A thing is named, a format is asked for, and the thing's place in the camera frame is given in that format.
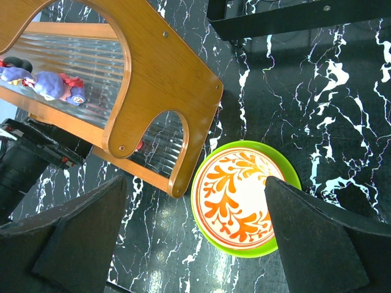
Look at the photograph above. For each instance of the green plastic plate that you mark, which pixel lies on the green plastic plate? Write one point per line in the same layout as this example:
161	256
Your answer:
290	176

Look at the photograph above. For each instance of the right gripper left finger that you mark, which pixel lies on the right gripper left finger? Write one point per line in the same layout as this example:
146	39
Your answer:
67	248

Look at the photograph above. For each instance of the orange wooden glass shelf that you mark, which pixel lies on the orange wooden glass shelf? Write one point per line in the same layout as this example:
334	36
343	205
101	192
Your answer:
161	73

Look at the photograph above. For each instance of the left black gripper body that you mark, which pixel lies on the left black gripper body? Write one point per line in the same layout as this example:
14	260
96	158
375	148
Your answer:
27	148

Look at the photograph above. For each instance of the black hair princess toy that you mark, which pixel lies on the black hair princess toy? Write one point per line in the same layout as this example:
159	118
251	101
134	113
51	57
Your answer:
12	61

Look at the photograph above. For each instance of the pink piglet toy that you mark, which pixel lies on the pink piglet toy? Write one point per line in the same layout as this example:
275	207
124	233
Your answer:
140	145

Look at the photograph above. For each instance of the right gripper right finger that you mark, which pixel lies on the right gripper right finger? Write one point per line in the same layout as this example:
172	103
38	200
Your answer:
324	248

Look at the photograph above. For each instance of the black wire dish rack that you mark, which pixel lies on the black wire dish rack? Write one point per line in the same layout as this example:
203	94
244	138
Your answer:
306	16

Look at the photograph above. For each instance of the purple donkey toy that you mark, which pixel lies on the purple donkey toy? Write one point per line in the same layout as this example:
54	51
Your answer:
50	85

